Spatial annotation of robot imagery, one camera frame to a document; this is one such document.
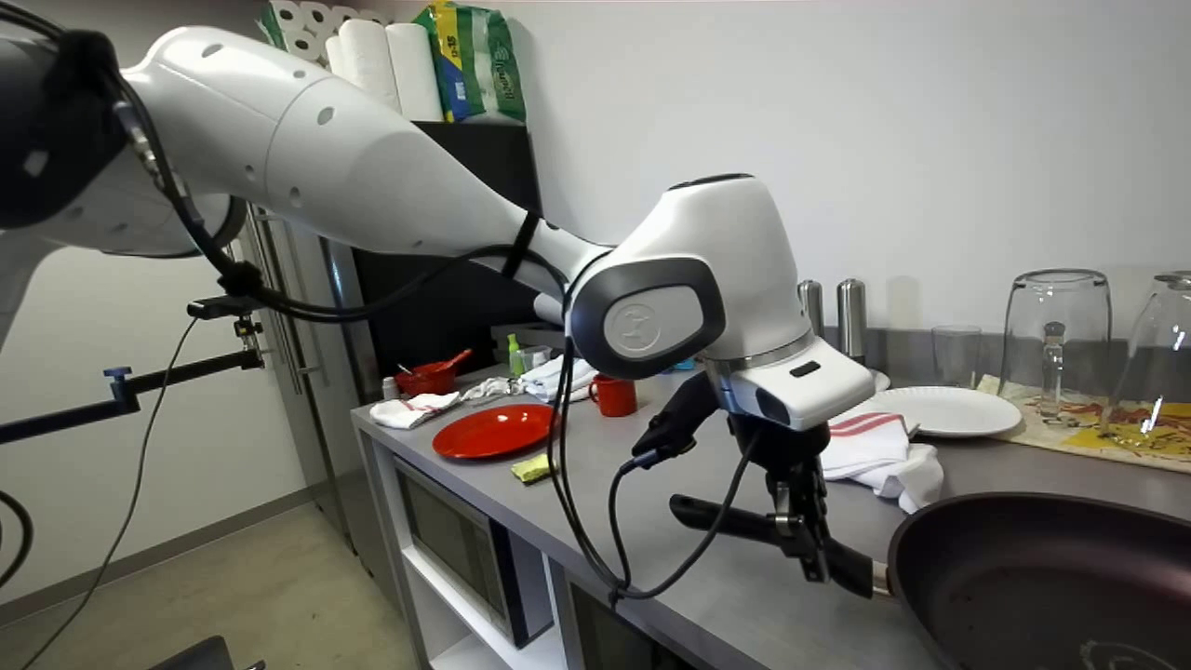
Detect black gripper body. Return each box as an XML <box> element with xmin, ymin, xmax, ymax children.
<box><xmin>729</xmin><ymin>416</ymin><xmax>830</xmax><ymax>488</ymax></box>

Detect black frying pan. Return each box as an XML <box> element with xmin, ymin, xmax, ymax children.
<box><xmin>669</xmin><ymin>492</ymin><xmax>1191</xmax><ymax>670</ymax></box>

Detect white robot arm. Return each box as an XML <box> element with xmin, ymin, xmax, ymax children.
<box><xmin>0</xmin><ymin>12</ymin><xmax>833</xmax><ymax>428</ymax></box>

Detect white red-striped towel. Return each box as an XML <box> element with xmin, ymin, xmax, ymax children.
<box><xmin>820</xmin><ymin>414</ymin><xmax>946</xmax><ymax>515</ymax></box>

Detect left steel grinder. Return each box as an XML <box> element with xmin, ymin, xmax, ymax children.
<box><xmin>798</xmin><ymin>280</ymin><xmax>824</xmax><ymax>334</ymax></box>

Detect steel grinder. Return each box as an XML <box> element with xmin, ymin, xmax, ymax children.
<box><xmin>798</xmin><ymin>280</ymin><xmax>824</xmax><ymax>334</ymax></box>
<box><xmin>839</xmin><ymin>280</ymin><xmax>869</xmax><ymax>361</ymax></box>

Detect right steel grinder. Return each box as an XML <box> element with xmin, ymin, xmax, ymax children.
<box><xmin>839</xmin><ymin>280</ymin><xmax>869</xmax><ymax>361</ymax></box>

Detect white round plate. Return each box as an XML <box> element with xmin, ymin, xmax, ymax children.
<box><xmin>870</xmin><ymin>386</ymin><xmax>1019</xmax><ymax>438</ymax></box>

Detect red mug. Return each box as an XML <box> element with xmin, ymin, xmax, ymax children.
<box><xmin>588</xmin><ymin>376</ymin><xmax>638</xmax><ymax>416</ymax></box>

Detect yellow sponge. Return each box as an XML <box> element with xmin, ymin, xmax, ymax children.
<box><xmin>512</xmin><ymin>454</ymin><xmax>550</xmax><ymax>485</ymax></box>

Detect large red plate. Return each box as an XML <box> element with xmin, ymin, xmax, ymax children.
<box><xmin>431</xmin><ymin>402</ymin><xmax>556</xmax><ymax>461</ymax></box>

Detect left upturned glass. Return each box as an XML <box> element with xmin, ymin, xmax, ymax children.
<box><xmin>998</xmin><ymin>269</ymin><xmax>1112</xmax><ymax>428</ymax></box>

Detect upturned glass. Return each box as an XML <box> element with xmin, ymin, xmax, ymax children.
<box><xmin>1112</xmin><ymin>272</ymin><xmax>1191</xmax><ymax>437</ymax></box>
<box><xmin>998</xmin><ymin>269</ymin><xmax>1112</xmax><ymax>428</ymax></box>

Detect yellow patterned placemat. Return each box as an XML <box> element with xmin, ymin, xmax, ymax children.
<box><xmin>981</xmin><ymin>376</ymin><xmax>1191</xmax><ymax>473</ymax></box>

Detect right upturned glass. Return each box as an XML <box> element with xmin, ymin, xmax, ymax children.
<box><xmin>1112</xmin><ymin>272</ymin><xmax>1191</xmax><ymax>437</ymax></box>

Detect green packaged goods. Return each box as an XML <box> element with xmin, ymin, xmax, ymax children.
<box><xmin>416</xmin><ymin>0</ymin><xmax>526</xmax><ymax>121</ymax></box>

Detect paper towel rolls pack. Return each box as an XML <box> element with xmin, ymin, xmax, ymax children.
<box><xmin>257</xmin><ymin>0</ymin><xmax>445</xmax><ymax>121</ymax></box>

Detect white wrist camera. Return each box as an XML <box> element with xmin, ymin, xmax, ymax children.
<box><xmin>715</xmin><ymin>337</ymin><xmax>874</xmax><ymax>433</ymax></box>

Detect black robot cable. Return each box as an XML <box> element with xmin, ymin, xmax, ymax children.
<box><xmin>107</xmin><ymin>95</ymin><xmax>766</xmax><ymax>608</ymax></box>

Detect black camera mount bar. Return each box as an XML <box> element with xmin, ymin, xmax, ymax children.
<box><xmin>0</xmin><ymin>299</ymin><xmax>265</xmax><ymax>443</ymax></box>

